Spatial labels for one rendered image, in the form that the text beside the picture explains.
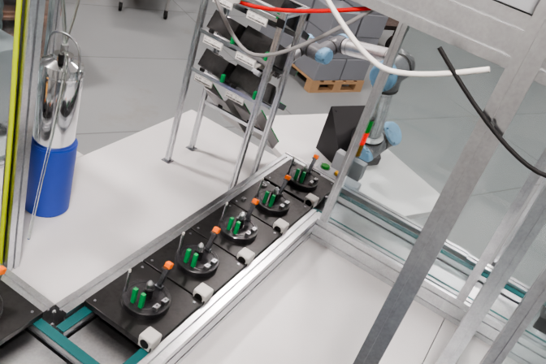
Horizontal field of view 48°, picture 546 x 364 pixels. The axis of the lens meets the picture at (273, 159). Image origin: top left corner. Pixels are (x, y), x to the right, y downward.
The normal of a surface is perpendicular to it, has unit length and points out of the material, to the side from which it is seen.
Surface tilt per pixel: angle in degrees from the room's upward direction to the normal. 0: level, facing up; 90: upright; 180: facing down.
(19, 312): 0
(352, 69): 90
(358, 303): 0
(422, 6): 90
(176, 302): 0
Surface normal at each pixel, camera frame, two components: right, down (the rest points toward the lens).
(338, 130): 0.56, -0.15
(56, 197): 0.62, 0.54
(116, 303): 0.28, -0.83
